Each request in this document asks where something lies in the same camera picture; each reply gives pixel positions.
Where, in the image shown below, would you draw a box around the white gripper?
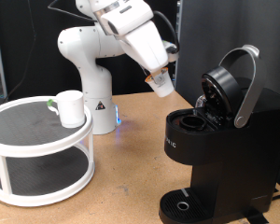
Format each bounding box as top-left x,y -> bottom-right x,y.
119,19 -> 170,87

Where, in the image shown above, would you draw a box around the orange-rimmed white coffee pod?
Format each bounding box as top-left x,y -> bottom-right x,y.
144,66 -> 175,98

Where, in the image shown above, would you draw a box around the white mug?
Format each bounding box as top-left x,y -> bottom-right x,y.
46,90 -> 86,130

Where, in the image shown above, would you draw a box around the silver Keurig lid handle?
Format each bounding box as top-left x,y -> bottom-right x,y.
218,44 -> 268,130

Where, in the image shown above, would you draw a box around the black Keurig coffee machine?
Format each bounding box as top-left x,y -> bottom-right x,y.
158,44 -> 280,224

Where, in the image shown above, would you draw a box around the dark grey partition panel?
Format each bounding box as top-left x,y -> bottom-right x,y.
175,0 -> 280,194

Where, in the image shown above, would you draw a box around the white two-tier turntable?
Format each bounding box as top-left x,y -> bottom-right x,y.
0,95 -> 96,208

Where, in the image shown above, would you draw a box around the black curtain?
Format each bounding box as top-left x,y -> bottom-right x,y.
0,0 -> 178,101

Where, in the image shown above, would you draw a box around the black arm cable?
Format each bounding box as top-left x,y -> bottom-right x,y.
47,0 -> 180,62

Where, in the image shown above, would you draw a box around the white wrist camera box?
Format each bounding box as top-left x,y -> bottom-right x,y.
100,0 -> 154,37

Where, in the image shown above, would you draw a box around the thin black hanging cable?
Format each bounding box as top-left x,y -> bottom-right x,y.
3,0 -> 38,101

